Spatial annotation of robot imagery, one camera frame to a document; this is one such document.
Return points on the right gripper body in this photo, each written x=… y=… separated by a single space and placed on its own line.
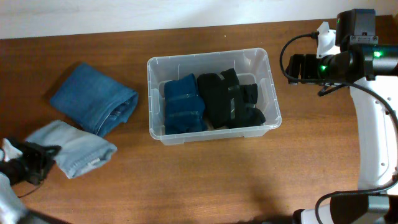
x=307 y=67

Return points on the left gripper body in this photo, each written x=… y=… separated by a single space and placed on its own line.
x=34 y=167

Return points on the light blue jeans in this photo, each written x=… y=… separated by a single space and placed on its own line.
x=81 y=152

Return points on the black garment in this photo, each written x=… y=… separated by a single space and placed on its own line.
x=229 y=103

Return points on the dark blue jeans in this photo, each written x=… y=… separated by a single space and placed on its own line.
x=95 y=101

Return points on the blue garment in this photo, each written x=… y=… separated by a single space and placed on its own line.
x=184 y=107

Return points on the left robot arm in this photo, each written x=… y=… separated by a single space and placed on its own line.
x=14 y=211

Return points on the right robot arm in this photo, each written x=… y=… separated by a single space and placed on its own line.
x=350 y=56

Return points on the clear plastic storage container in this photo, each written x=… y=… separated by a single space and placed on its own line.
x=251 y=66

